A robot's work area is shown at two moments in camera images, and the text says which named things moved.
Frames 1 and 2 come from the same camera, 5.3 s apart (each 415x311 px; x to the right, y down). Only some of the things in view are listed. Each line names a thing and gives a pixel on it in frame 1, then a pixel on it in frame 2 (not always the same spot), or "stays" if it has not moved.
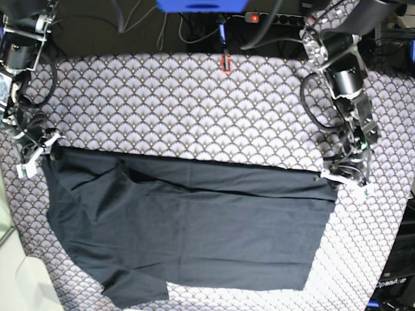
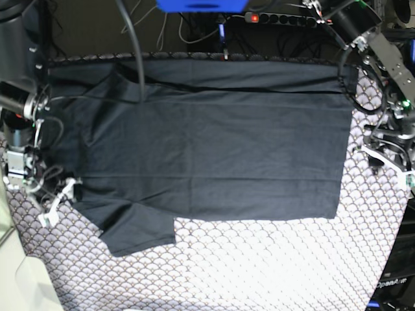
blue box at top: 202,6 stays
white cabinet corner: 25,285 stays
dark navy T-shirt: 135,223 -> 151,141
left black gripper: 33,131 -> 52,179
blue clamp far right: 412,49 stays
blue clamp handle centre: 222,34 stays
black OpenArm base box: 395,289 stays
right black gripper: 349,161 -> 393,146
